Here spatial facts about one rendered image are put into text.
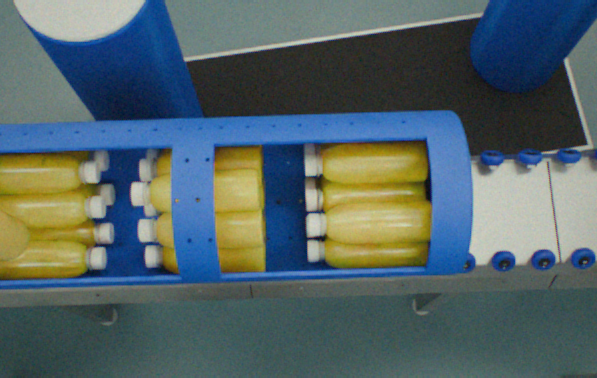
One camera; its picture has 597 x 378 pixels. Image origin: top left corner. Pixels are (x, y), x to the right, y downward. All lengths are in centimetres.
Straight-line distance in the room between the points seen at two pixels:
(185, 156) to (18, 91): 159
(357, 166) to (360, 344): 117
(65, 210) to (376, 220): 53
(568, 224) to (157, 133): 81
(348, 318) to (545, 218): 99
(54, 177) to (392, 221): 57
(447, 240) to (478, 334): 123
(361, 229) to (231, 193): 22
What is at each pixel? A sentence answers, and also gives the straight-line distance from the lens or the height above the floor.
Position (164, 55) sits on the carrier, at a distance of 172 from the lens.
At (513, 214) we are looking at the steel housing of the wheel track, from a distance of 151.
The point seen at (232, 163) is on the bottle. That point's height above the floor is 115.
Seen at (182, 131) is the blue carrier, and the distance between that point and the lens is 122.
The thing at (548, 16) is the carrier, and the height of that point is 63.
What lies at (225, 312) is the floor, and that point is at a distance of 236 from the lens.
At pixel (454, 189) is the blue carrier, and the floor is 123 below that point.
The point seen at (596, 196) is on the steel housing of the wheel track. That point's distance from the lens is 157.
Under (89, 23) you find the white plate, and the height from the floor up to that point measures 104.
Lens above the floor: 233
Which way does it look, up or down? 74 degrees down
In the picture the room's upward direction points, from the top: straight up
